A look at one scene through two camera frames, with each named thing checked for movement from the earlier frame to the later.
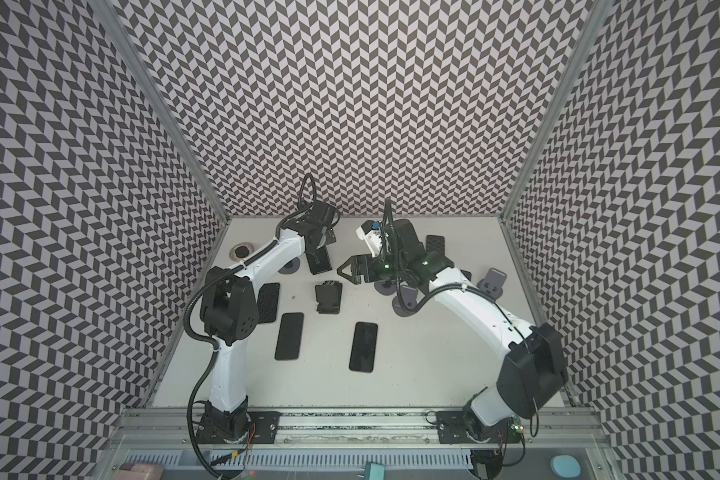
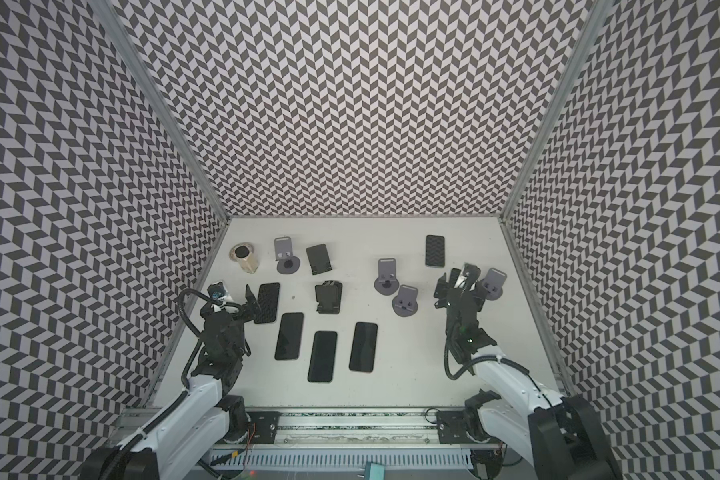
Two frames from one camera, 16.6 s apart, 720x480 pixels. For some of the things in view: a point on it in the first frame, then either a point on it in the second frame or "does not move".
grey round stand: x=409 y=298 does not move
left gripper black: x=331 y=235 → x=251 y=307
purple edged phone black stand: x=288 y=345 does not move
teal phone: x=319 y=260 → x=321 y=368
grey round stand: x=493 y=283 does not move
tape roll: x=240 y=251 does not move
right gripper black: x=369 y=267 → x=461 y=291
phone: x=363 y=346 does not move
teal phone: x=435 y=245 does not move
